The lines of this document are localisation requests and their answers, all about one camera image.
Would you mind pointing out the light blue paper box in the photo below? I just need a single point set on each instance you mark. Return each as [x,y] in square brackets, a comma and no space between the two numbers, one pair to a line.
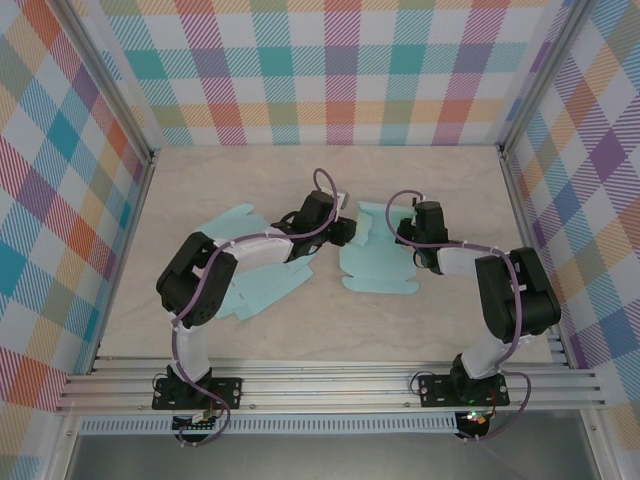
[375,260]
[270,290]

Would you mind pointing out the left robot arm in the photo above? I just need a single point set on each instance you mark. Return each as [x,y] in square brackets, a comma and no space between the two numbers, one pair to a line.
[200,280]

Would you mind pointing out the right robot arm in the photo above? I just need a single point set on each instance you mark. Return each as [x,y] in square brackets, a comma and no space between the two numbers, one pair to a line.
[520,300]

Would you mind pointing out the grey metal shelf panel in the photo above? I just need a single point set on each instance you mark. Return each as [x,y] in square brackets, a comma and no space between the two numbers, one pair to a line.
[325,457]

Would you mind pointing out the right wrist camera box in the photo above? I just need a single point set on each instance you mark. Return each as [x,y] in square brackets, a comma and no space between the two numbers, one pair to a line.
[416,201]

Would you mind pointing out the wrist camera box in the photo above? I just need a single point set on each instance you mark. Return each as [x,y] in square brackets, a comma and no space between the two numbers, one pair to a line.
[416,201]
[342,199]

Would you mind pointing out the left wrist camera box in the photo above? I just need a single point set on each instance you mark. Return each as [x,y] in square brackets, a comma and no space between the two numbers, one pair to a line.
[342,199]

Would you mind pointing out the aluminium side rail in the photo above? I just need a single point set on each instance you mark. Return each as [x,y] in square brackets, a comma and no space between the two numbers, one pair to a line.
[125,260]
[530,240]

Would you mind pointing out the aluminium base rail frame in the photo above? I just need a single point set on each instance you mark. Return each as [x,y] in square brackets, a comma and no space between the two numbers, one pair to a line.
[325,385]

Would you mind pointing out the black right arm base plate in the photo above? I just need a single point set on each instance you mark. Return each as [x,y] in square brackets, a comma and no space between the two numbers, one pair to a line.
[435,390]

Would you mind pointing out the aluminium corner post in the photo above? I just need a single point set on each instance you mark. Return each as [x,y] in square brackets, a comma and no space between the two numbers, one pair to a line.
[540,75]
[117,85]

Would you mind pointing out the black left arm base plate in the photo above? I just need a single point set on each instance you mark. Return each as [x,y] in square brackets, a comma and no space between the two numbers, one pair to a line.
[230,392]

